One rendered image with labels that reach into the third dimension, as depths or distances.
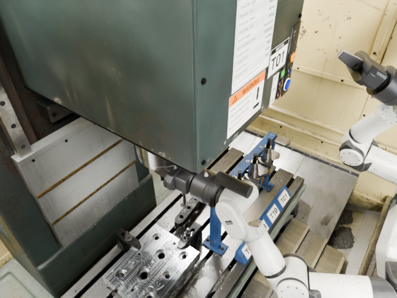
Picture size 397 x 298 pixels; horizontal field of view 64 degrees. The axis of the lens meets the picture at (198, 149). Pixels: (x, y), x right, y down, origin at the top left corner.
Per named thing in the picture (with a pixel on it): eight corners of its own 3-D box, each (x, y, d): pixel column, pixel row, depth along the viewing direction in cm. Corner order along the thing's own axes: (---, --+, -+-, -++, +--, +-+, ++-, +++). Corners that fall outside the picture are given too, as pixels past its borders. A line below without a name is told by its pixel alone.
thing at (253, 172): (249, 169, 125) (251, 156, 120) (260, 172, 123) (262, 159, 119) (244, 176, 122) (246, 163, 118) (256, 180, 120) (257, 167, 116)
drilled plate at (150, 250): (199, 259, 127) (199, 252, 124) (149, 321, 109) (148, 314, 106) (156, 230, 137) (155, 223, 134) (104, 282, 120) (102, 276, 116)
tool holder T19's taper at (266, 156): (263, 154, 132) (265, 141, 127) (273, 158, 130) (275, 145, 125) (258, 159, 129) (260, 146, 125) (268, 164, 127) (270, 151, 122)
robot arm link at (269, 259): (246, 227, 90) (276, 283, 93) (240, 249, 81) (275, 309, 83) (280, 215, 86) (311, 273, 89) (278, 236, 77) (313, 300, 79)
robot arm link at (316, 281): (280, 285, 94) (364, 291, 87) (277, 319, 82) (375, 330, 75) (277, 250, 91) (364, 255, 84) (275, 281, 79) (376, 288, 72)
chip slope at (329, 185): (346, 204, 188) (360, 173, 171) (298, 301, 145) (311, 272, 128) (220, 148, 229) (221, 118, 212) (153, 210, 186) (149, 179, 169)
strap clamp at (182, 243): (202, 240, 138) (202, 219, 128) (183, 262, 130) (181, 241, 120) (196, 236, 140) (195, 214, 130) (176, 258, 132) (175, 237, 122)
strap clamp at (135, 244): (145, 257, 132) (140, 236, 122) (139, 263, 130) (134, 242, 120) (123, 241, 138) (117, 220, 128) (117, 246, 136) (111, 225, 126)
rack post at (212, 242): (228, 247, 135) (231, 201, 116) (221, 256, 132) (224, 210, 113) (208, 235, 140) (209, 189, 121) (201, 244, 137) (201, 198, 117)
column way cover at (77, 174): (143, 185, 163) (127, 98, 130) (64, 252, 134) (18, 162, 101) (136, 181, 165) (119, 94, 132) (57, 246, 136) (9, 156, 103)
